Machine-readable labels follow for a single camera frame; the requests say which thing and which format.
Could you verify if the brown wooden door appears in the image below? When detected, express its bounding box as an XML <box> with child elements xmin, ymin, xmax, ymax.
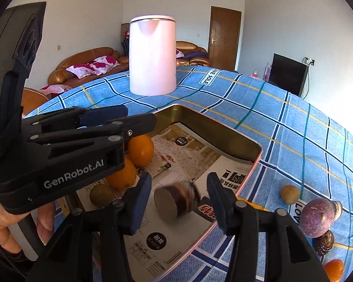
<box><xmin>207</xmin><ymin>6</ymin><xmax>242</xmax><ymax>72</ymax></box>

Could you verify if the gold metal tin tray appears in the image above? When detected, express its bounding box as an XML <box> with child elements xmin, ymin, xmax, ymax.
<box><xmin>56</xmin><ymin>103</ymin><xmax>264</xmax><ymax>282</ymax></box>

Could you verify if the pink floral cushion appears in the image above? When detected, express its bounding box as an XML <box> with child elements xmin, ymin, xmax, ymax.
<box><xmin>40</xmin><ymin>84</ymin><xmax>73</xmax><ymax>96</ymax></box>

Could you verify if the black power cable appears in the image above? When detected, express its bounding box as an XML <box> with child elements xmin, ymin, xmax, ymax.
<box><xmin>301</xmin><ymin>57</ymin><xmax>315</xmax><ymax>99</ymax></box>

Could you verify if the blue plaid tablecloth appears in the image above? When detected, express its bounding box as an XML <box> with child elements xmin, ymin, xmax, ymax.
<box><xmin>25</xmin><ymin>65</ymin><xmax>353</xmax><ymax>282</ymax></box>

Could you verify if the orange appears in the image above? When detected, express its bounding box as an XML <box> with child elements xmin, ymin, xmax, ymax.
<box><xmin>106</xmin><ymin>157</ymin><xmax>137</xmax><ymax>191</ymax></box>
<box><xmin>127</xmin><ymin>134</ymin><xmax>155</xmax><ymax>167</ymax></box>
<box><xmin>324</xmin><ymin>259</ymin><xmax>345</xmax><ymax>282</ymax></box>

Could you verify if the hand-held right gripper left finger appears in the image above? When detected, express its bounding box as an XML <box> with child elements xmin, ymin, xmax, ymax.
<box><xmin>26</xmin><ymin>172</ymin><xmax>152</xmax><ymax>282</ymax></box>

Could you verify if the dark wrinkled passion fruit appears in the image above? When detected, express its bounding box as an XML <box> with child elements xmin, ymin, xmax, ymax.
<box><xmin>313</xmin><ymin>230</ymin><xmax>335</xmax><ymax>257</ymax></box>

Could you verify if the pink floral pillow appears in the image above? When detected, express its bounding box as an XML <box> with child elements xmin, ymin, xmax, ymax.
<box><xmin>66</xmin><ymin>55</ymin><xmax>121</xmax><ymax>78</ymax></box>

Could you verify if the black monitor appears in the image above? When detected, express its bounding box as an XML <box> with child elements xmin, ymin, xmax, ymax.
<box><xmin>268</xmin><ymin>53</ymin><xmax>309</xmax><ymax>97</ymax></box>

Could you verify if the pink electric kettle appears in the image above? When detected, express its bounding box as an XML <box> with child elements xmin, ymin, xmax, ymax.
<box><xmin>128</xmin><ymin>15</ymin><xmax>177</xmax><ymax>96</ymax></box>

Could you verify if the dark brown round fruit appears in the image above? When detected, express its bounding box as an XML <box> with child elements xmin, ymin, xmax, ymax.
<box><xmin>153</xmin><ymin>181</ymin><xmax>201</xmax><ymax>223</ymax></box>

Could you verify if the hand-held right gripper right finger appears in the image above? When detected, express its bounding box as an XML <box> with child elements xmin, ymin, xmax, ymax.
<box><xmin>206</xmin><ymin>172</ymin><xmax>330</xmax><ymax>282</ymax></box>

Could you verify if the person's left hand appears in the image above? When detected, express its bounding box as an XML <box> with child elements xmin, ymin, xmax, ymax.
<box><xmin>0</xmin><ymin>201</ymin><xmax>56</xmax><ymax>255</ymax></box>

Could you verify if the brown leather sofa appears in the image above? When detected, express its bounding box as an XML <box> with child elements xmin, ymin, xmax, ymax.
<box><xmin>48</xmin><ymin>47</ymin><xmax>130</xmax><ymax>88</ymax></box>
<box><xmin>176</xmin><ymin>41</ymin><xmax>210</xmax><ymax>67</ymax></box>

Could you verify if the tall decorated floor vase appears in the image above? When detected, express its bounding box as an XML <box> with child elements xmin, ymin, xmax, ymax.
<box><xmin>120</xmin><ymin>23</ymin><xmax>131</xmax><ymax>56</ymax></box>

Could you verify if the small tan round fruit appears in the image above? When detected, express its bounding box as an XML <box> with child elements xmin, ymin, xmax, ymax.
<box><xmin>280</xmin><ymin>185</ymin><xmax>301</xmax><ymax>204</ymax></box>

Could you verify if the brown leather armchair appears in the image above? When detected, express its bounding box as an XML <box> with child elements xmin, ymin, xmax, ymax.
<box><xmin>20</xmin><ymin>87</ymin><xmax>52</xmax><ymax>116</ymax></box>

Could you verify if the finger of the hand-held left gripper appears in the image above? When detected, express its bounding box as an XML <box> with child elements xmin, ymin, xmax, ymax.
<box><xmin>29</xmin><ymin>113</ymin><xmax>157</xmax><ymax>154</ymax></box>
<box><xmin>22</xmin><ymin>105</ymin><xmax>129</xmax><ymax>134</ymax></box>

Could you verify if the large purple passion fruit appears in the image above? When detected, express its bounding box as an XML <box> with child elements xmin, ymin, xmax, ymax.
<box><xmin>299</xmin><ymin>199</ymin><xmax>333</xmax><ymax>238</ymax></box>

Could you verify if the purple blanket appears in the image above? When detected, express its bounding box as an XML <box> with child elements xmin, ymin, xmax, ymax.
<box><xmin>182</xmin><ymin>51</ymin><xmax>208</xmax><ymax>61</ymax></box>

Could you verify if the green-brown kiwi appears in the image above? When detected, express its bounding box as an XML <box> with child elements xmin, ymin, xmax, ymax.
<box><xmin>89</xmin><ymin>184</ymin><xmax>116</xmax><ymax>208</ymax></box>

